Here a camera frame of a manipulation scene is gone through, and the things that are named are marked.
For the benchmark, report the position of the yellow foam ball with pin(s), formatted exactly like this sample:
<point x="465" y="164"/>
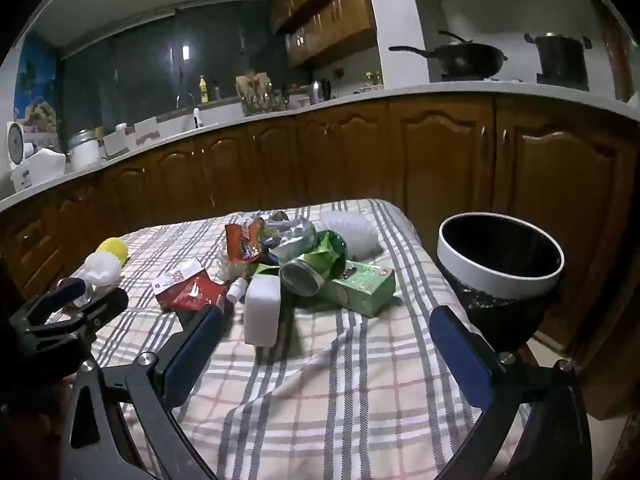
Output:
<point x="114" y="248"/>

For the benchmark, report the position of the gas stove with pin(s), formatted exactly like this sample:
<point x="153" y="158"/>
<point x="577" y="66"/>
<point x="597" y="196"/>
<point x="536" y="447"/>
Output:
<point x="560" y="86"/>

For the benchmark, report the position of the dark kitchen window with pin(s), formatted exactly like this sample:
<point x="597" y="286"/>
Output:
<point x="135" y="60"/>

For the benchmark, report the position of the black wok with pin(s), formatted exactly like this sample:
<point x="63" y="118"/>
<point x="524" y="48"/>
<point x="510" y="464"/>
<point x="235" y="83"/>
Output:
<point x="467" y="57"/>

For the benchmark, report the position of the plaid tablecloth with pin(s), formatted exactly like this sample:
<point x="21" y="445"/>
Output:
<point x="325" y="385"/>

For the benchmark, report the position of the small white bottle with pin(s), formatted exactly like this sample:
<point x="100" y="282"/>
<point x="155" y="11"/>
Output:
<point x="236" y="291"/>

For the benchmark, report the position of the white tissue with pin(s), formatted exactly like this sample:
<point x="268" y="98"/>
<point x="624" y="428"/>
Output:
<point x="102" y="267"/>

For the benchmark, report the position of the yellow bottle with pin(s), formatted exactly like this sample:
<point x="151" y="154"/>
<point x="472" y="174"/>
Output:
<point x="203" y="90"/>

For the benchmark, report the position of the wooden lower cabinets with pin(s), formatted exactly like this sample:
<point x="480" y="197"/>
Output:
<point x="360" y="155"/>

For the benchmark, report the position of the red and white packet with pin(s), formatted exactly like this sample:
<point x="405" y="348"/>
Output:
<point x="192" y="292"/>

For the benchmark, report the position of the white rice cooker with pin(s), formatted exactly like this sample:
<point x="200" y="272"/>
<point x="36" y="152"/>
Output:
<point x="15" y="145"/>

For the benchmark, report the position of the wall poster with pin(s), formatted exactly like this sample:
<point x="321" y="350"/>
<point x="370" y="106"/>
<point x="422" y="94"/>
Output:
<point x="37" y="85"/>

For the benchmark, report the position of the small condiment jars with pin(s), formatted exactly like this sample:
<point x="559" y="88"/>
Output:
<point x="372" y="79"/>

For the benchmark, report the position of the translucent plastic cup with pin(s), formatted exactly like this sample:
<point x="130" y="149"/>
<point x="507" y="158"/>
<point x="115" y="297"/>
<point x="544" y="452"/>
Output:
<point x="350" y="232"/>

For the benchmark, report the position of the green carton box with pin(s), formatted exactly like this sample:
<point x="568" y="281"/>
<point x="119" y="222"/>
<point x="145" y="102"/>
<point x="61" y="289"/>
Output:
<point x="360" y="287"/>

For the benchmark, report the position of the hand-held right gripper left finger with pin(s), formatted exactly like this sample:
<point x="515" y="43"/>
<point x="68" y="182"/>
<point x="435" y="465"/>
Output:
<point x="196" y="342"/>

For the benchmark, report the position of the white round bin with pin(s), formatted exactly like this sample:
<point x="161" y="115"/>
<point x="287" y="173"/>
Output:
<point x="500" y="280"/>

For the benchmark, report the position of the wooden utensil holder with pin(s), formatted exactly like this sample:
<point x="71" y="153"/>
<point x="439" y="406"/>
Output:
<point x="254" y="92"/>

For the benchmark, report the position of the orange snack bag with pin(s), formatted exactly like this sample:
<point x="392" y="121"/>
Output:
<point x="242" y="245"/>

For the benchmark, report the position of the dark cooking pot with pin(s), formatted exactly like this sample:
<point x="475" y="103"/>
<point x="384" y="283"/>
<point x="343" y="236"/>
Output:
<point x="562" y="60"/>

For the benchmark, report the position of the wooden cabinets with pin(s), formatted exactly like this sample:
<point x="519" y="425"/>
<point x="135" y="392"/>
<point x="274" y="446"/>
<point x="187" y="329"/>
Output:
<point x="360" y="155"/>
<point x="330" y="20"/>

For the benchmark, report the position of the silver wrapper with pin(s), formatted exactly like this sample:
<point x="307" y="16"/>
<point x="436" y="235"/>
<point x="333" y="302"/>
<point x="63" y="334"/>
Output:
<point x="295" y="235"/>

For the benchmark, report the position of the white countertop appliance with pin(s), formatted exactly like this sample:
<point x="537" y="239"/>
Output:
<point x="40" y="170"/>

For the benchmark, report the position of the steel kettle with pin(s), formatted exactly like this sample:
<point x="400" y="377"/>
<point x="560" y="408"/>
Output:
<point x="321" y="91"/>

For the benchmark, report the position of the green metal can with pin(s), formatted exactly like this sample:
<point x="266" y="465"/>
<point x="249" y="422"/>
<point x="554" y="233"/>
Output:
<point x="300" y="277"/>

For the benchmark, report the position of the green snack bag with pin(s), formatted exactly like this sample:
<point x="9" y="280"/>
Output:
<point x="332" y="250"/>

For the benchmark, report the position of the white kitchen countertop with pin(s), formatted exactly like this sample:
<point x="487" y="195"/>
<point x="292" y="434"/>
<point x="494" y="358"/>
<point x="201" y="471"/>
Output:
<point x="425" y="89"/>

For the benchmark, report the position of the white dish soap bottle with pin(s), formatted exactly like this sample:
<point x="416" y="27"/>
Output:
<point x="197" y="118"/>

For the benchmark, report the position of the wooden upper cabinets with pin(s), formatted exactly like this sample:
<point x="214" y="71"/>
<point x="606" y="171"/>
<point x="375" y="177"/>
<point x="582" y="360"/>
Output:
<point x="330" y="20"/>

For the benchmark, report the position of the sink faucet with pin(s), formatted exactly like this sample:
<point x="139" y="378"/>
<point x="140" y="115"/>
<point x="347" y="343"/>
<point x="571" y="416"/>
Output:
<point x="185" y="100"/>

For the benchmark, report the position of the white storage box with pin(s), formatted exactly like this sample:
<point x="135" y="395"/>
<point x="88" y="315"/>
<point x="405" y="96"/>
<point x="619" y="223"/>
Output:
<point x="117" y="142"/>

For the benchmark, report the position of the white lidded jar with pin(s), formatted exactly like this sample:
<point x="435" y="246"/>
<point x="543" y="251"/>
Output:
<point x="85" y="152"/>

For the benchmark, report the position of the white rectangular box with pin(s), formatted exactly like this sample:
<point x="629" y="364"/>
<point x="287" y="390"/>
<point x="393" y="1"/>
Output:
<point x="262" y="310"/>

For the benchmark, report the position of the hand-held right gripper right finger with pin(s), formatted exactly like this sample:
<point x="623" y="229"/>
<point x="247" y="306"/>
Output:
<point x="460" y="355"/>

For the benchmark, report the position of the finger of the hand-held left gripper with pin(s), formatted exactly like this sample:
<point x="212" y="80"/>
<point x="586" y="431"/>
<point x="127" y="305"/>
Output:
<point x="100" y="307"/>
<point x="65" y="292"/>

